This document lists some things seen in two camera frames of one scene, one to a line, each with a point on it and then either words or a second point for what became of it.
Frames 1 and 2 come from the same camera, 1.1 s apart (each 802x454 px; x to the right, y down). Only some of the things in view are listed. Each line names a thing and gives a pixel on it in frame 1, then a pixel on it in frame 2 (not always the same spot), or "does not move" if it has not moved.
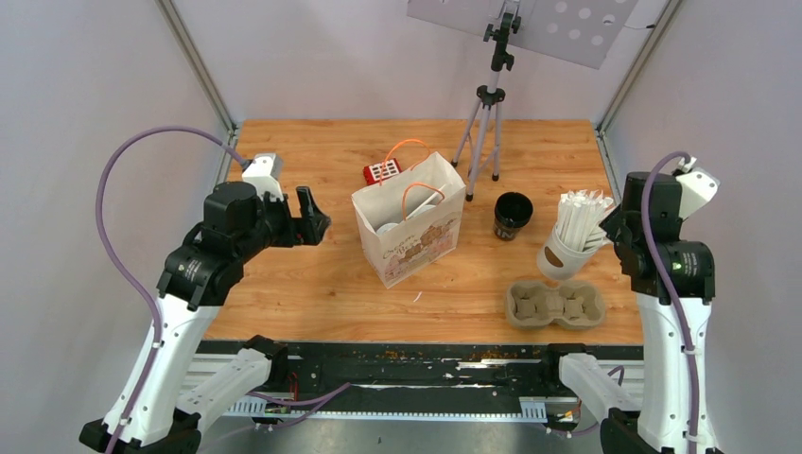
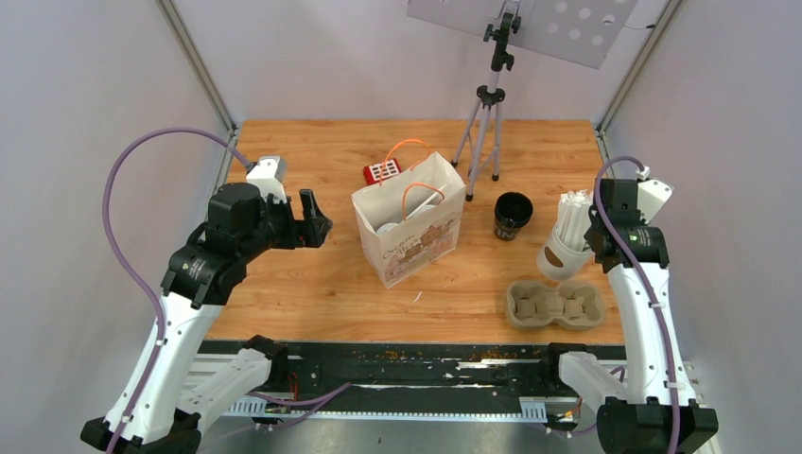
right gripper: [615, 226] to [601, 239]
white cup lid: [382, 229] does not move
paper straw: [426, 202] does not move
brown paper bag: [411, 222] does not move
